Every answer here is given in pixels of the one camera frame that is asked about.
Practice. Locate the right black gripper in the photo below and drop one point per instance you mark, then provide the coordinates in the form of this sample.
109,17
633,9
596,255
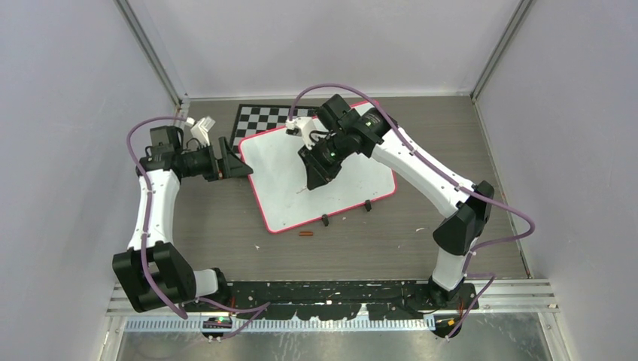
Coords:
317,174

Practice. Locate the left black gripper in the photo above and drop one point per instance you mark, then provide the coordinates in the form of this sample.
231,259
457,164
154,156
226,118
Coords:
229,165

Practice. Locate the pink framed whiteboard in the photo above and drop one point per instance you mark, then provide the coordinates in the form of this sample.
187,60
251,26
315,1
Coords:
279,173

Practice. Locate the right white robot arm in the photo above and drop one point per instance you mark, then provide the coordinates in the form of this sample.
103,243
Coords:
338,131

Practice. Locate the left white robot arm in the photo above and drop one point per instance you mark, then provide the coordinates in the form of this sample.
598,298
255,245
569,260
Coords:
152,272

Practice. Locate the black white checkerboard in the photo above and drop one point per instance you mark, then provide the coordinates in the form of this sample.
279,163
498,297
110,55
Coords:
254,119

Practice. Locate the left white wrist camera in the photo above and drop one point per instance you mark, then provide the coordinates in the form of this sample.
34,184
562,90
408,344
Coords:
200,129

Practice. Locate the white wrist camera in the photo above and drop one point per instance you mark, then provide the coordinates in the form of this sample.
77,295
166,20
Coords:
200,129
301,127

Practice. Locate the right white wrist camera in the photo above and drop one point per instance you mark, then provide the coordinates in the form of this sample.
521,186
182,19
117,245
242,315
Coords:
301,127

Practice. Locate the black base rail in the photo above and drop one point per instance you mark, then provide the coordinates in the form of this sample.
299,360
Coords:
344,300

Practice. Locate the white slotted cable duct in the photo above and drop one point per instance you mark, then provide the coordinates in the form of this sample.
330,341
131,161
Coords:
226,324

